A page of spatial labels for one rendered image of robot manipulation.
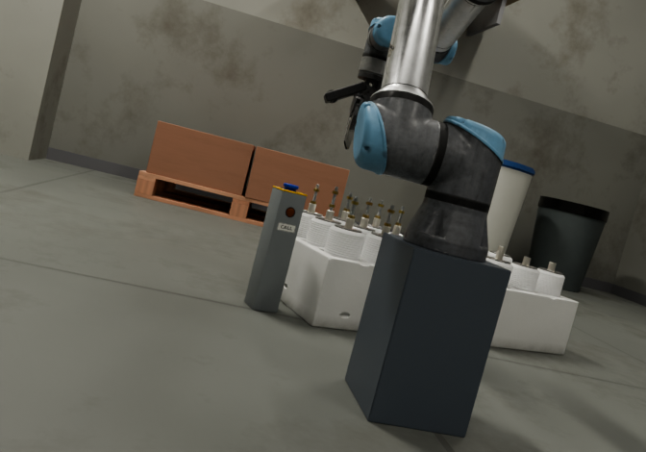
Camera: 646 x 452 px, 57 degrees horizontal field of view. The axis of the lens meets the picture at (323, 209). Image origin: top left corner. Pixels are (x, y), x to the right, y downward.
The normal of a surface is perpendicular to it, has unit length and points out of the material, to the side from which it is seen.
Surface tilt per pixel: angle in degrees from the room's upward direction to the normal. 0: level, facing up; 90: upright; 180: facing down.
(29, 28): 90
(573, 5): 90
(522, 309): 90
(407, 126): 71
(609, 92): 90
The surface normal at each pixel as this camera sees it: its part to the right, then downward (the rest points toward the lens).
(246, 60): 0.18, 0.11
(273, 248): 0.44, 0.17
